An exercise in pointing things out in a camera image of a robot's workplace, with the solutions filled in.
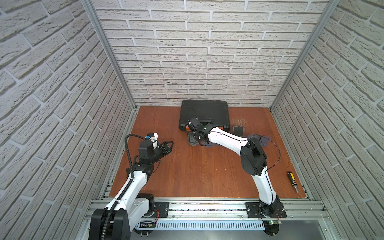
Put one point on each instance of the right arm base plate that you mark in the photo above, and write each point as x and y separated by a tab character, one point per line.
261	210

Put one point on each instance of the aluminium front rail frame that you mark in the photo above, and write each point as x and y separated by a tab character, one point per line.
230	219

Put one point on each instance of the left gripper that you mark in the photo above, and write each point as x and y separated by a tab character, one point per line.
159	150

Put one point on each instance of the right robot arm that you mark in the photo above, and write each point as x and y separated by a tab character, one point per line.
253	160

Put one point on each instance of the black phone stand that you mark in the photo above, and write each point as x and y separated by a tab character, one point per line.
238	131

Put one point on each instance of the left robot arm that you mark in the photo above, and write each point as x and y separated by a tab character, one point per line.
117	219

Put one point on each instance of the right corner aluminium profile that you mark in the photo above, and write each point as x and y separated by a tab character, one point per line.
325	16

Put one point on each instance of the corner aluminium profile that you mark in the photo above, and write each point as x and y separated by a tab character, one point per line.
325	16
97	24

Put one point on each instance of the dark grey stand wooden base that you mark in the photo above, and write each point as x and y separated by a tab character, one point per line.
193	140

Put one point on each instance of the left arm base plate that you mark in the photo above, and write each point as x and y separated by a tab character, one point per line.
158	210

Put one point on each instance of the black plastic tool case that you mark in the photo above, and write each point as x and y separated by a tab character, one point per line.
206	111

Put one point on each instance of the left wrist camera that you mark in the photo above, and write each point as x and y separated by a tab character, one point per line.
153	137

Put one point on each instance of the yellow black screwdriver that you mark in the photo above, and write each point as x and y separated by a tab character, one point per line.
293	181

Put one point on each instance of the grey phone stand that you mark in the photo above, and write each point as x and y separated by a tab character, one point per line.
264	141
209	144
255	137

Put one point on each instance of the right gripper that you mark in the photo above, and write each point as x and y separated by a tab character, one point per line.
191	137

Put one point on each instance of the left corner aluminium profile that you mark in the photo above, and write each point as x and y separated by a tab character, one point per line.
97	24

